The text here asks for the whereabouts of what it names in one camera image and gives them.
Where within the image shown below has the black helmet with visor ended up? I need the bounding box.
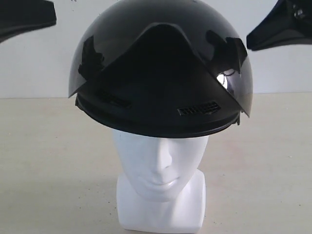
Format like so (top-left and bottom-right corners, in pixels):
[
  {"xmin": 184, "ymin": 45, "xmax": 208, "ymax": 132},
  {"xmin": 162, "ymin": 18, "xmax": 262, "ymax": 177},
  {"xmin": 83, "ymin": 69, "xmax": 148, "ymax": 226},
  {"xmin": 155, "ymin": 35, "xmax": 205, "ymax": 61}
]
[{"xmin": 68, "ymin": 0, "xmax": 253, "ymax": 138}]

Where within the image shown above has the white mannequin head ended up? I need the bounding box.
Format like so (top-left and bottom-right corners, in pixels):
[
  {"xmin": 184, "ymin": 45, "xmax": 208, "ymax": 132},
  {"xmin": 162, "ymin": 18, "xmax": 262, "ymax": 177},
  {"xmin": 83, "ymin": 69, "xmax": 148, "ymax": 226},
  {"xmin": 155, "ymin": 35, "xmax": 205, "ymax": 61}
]
[{"xmin": 113, "ymin": 130, "xmax": 208, "ymax": 234}]

